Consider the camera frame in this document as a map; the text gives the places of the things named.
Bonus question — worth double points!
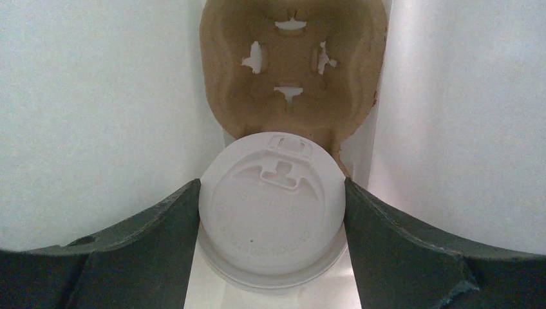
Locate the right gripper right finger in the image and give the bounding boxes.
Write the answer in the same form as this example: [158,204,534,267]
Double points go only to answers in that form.
[344,178,545,308]

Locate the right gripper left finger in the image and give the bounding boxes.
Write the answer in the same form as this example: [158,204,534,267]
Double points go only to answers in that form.
[1,179,201,308]

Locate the white cup lid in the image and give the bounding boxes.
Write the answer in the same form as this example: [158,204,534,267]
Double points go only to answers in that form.
[198,132,347,292]

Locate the white paper bag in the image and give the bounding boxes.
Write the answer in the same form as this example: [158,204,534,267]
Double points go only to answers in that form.
[1,1,545,308]

